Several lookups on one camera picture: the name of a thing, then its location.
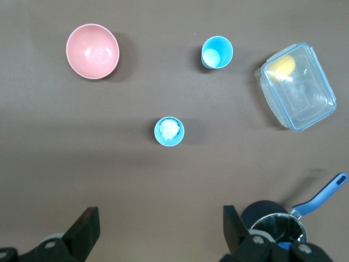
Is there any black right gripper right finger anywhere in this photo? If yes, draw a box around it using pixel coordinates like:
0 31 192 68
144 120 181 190
219 205 332 262

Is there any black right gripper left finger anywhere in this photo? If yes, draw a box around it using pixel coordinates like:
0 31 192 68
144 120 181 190
0 206 100 262

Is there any blue cup holding white paper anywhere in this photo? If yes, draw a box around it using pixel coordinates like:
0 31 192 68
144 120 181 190
154 116 185 147

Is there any white paper ball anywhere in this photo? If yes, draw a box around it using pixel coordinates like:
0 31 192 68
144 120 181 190
159 118 181 141

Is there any small blue object in saucepan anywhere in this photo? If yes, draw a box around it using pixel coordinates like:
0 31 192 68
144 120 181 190
275 240 294 251

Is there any clear plastic lidded container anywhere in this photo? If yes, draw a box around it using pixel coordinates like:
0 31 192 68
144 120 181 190
255 43 337 132

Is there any yellow round sponge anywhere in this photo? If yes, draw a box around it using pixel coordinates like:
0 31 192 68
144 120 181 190
266 55 297 82

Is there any empty blue cup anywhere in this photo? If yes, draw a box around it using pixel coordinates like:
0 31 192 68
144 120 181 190
201 35 234 70

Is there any pink bowl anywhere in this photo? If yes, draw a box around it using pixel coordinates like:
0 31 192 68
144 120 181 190
65 23 121 80

